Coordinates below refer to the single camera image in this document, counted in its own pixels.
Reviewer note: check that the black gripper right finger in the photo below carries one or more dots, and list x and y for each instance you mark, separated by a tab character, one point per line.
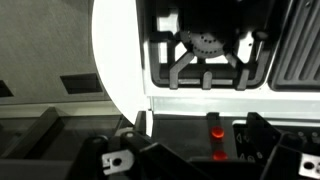
289	156

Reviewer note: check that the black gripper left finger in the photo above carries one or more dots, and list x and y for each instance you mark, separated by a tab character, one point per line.
133	154

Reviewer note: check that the lower right orange button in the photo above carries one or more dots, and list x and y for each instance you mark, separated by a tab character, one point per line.
219	155

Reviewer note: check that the orange button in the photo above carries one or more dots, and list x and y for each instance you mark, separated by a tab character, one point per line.
219	155
217	132

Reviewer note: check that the top right orange button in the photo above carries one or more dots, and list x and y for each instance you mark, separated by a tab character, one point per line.
217	132

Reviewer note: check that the grey toy stove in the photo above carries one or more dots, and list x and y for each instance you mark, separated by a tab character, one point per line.
296	112

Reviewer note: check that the black centre griddle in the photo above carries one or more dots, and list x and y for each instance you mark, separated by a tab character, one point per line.
296	67

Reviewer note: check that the black right burner grate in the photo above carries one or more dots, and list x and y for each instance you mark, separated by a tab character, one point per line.
208	44

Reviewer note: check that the dark metal frame shelf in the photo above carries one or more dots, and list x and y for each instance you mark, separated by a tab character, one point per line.
48	116

